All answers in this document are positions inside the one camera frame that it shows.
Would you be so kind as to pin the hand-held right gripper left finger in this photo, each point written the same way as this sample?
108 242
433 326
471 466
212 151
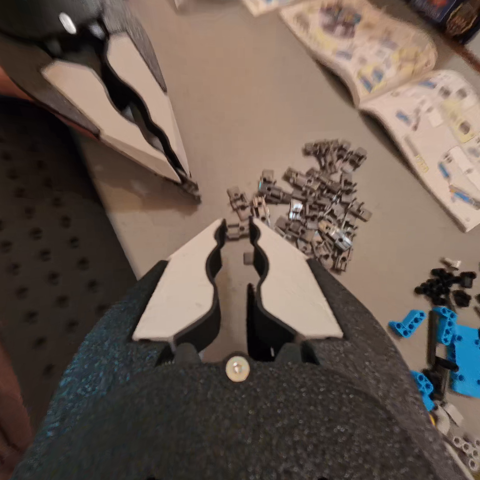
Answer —
180 296

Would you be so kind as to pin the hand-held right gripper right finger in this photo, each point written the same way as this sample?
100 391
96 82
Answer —
296 296

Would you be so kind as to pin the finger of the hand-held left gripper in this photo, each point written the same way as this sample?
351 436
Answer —
93 105
142 78

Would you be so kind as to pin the grey track link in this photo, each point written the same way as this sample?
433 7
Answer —
237 230

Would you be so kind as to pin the pile of grey track pieces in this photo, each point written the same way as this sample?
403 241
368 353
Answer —
318 202

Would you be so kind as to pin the grey desk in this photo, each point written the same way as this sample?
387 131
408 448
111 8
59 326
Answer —
243 112

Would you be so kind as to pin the black perforated foam pad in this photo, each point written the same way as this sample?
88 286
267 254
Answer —
37 225

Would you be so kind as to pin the blue sticker sheet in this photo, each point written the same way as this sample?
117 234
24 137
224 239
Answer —
262 5

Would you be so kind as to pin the instruction manual booklet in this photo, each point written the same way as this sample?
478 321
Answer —
393 75

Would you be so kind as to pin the toy kit box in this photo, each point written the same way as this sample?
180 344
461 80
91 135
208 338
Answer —
450 15

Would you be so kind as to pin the blue toy frame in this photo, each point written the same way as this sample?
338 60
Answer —
465 356

